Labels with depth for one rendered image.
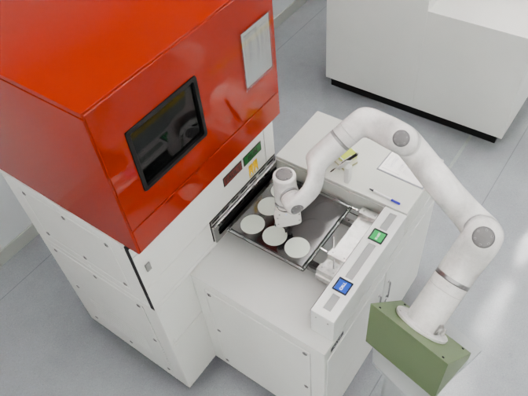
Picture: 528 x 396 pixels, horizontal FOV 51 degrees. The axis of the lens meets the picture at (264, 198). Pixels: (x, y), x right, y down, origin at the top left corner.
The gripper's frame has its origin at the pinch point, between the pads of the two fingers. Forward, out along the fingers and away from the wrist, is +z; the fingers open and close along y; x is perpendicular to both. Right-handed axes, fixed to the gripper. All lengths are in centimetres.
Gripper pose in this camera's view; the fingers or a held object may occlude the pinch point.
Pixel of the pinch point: (288, 229)
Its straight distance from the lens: 221.1
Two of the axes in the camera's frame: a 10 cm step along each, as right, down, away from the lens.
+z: 0.8, 6.5, 7.5
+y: 9.8, -1.9, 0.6
